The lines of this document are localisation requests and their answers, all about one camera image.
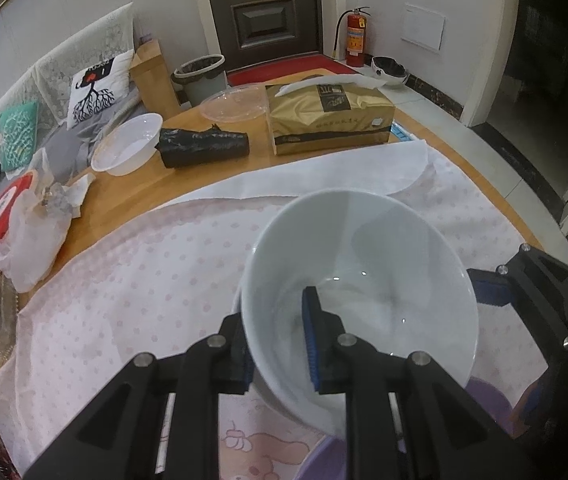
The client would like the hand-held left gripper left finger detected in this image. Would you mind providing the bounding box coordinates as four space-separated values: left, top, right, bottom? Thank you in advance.
23 312 255 480

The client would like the red doormat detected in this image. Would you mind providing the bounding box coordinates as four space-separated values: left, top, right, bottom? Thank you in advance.
226 55 360 88

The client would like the grey trash bin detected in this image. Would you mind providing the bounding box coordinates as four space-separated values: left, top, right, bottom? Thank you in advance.
171 54 228 108

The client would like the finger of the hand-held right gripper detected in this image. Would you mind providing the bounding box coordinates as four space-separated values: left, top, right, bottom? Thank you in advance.
511 355 568 441
466 242 568 367

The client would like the white tree-print pillow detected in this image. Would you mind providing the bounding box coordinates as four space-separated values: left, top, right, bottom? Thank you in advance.
68 50 135 128

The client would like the white plastic bag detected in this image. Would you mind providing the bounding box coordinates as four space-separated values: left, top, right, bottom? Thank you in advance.
0 147 97 293

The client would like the gold tissue box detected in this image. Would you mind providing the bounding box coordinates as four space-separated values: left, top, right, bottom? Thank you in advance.
264 72 396 157

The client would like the white wall panel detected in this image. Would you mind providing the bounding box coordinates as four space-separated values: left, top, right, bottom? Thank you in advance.
401 2 447 52

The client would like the teal pillow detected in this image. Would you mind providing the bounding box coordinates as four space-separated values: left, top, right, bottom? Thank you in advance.
0 100 40 171

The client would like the white plastic bowl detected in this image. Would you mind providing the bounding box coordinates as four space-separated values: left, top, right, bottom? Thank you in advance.
90 113 164 177

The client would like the purple plate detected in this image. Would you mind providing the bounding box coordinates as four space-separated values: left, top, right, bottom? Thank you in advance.
284 376 517 480

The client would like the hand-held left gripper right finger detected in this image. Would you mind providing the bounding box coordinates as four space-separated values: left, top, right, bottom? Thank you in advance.
301 286 520 480

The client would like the black bag roll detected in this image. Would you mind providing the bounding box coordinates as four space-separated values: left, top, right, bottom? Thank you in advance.
156 122 250 168

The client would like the blue packet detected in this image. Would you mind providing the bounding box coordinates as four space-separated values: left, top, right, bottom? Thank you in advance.
389 121 415 143

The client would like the grey sofa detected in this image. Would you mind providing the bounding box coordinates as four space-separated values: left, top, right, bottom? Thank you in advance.
0 2 181 221

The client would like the dark brown door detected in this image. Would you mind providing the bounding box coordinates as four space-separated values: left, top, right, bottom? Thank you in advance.
189 0 325 73

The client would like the white pink-dotted tablecloth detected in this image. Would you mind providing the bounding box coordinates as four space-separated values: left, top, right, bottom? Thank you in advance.
0 139 547 480

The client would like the red fire extinguisher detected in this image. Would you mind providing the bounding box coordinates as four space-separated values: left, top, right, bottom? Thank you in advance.
333 6 371 68

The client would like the red round lid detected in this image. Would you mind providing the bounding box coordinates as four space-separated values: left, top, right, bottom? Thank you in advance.
0 172 40 256

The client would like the clear plastic lid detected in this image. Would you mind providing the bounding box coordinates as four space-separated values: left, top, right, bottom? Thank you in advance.
199 85 270 122

